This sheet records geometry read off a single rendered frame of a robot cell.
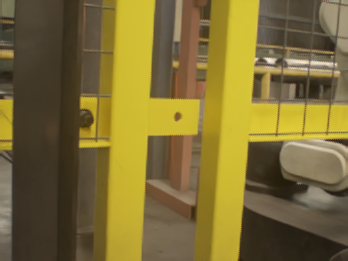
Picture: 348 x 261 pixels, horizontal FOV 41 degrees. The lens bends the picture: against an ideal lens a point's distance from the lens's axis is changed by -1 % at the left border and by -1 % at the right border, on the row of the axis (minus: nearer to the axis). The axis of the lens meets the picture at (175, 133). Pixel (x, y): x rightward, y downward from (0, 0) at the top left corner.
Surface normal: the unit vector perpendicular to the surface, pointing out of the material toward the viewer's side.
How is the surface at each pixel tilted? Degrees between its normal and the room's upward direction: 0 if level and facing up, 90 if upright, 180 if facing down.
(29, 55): 90
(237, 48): 90
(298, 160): 90
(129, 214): 90
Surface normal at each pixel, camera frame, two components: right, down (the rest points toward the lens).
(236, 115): 0.50, 0.15
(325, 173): -0.79, 0.04
